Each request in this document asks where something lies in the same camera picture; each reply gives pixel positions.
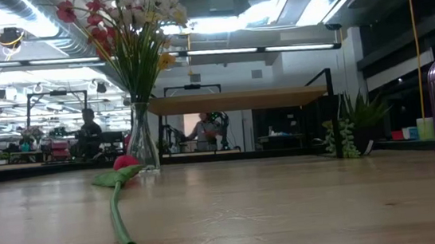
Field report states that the white artificial flower bunch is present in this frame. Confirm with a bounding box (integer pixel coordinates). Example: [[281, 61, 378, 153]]
[[108, 0, 197, 108]]

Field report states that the small potted succulent plant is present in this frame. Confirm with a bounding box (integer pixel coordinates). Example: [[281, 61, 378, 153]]
[[318, 87, 396, 161]]

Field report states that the ceiling light strip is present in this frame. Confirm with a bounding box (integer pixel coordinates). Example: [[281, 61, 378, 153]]
[[185, 37, 335, 64]]

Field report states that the black background gantry frame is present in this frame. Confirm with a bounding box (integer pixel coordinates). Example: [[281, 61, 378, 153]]
[[25, 87, 93, 151], [162, 81, 223, 100]]

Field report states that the red artificial tulip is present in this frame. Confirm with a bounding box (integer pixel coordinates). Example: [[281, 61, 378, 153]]
[[88, 152, 152, 244]]

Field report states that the yellow cable with plug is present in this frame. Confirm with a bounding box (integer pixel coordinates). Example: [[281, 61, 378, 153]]
[[407, 0, 429, 120]]

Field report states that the red toolbox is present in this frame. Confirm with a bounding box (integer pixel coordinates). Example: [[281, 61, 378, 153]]
[[41, 136, 71, 163]]

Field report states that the wooden shelf with black legs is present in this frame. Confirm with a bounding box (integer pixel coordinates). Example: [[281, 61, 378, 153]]
[[144, 66, 344, 177]]

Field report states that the blue and white box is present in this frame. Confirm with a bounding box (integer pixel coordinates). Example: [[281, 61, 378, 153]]
[[402, 125, 420, 142]]

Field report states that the ceiling dome camera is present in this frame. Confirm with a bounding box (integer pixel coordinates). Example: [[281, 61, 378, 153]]
[[0, 25, 28, 51]]

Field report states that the person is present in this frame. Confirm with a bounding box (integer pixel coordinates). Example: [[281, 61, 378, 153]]
[[184, 111, 223, 154], [66, 106, 106, 161]]

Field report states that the clear glass vase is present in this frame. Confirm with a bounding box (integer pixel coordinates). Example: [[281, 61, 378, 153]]
[[121, 99, 162, 174]]

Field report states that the red artificial flower bunch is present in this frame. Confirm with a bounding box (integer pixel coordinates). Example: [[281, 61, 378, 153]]
[[54, 0, 149, 113]]

